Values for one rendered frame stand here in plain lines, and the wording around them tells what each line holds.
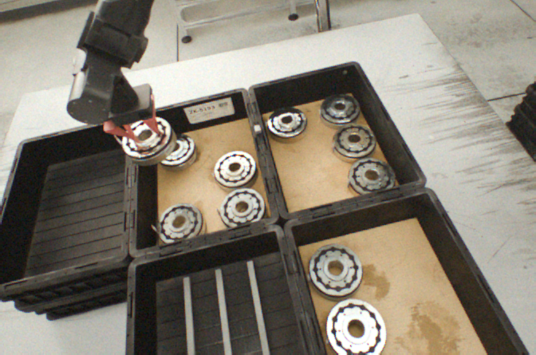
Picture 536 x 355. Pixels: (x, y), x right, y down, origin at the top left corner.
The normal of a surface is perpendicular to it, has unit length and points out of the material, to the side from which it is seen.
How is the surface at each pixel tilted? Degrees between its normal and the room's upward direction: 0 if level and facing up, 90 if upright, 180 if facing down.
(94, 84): 45
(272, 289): 0
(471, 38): 0
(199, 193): 0
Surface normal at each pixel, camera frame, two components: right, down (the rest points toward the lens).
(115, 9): 0.11, 0.82
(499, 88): -0.12, -0.59
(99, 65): 0.61, -0.53
